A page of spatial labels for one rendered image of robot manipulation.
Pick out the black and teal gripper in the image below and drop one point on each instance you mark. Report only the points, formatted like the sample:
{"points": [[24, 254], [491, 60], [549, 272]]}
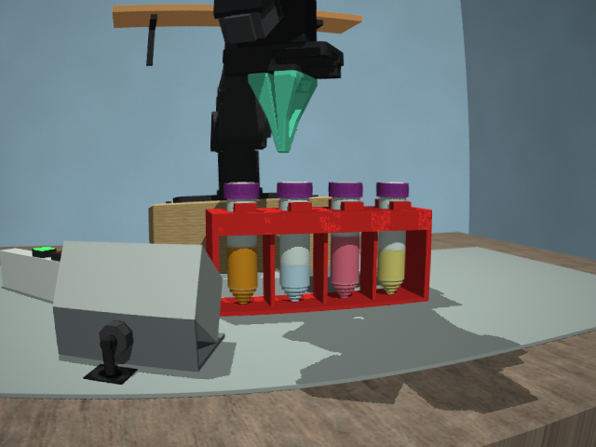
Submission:
{"points": [[284, 103]]}

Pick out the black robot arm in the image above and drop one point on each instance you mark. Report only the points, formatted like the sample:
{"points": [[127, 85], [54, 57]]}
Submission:
{"points": [[240, 124]]}

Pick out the purple screw cap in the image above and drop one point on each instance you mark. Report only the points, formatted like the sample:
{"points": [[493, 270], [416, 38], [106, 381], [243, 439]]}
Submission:
{"points": [[241, 190], [392, 189], [295, 190], [339, 189]]}

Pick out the pale grey flat mat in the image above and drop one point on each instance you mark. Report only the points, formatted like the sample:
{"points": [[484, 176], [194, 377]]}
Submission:
{"points": [[481, 303]]}

